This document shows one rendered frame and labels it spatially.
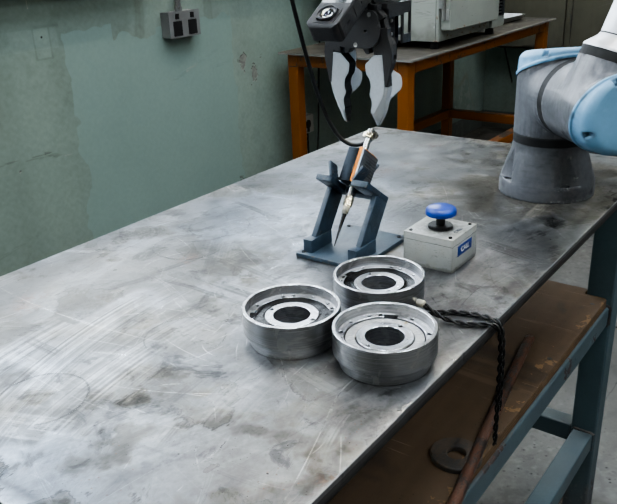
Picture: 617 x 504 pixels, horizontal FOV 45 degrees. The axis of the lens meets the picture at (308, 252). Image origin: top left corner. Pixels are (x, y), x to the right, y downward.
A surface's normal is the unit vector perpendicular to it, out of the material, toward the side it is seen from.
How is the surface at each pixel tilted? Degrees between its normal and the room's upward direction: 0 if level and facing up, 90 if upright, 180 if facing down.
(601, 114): 97
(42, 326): 0
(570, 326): 0
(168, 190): 90
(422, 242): 90
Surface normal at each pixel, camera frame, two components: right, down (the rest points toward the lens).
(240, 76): 0.80, 0.20
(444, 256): -0.59, 0.33
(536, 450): -0.04, -0.92
